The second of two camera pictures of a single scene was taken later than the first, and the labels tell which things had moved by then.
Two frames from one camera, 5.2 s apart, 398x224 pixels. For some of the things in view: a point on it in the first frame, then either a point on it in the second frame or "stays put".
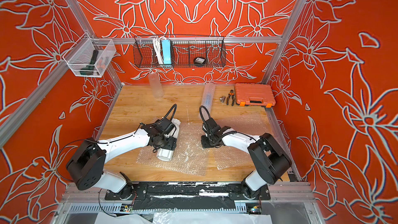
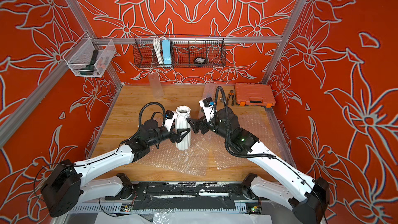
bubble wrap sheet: [189, 157] stays put
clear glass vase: [157, 88] stays put
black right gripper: [203, 143] to [203, 122]
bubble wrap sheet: [228, 157] stays put
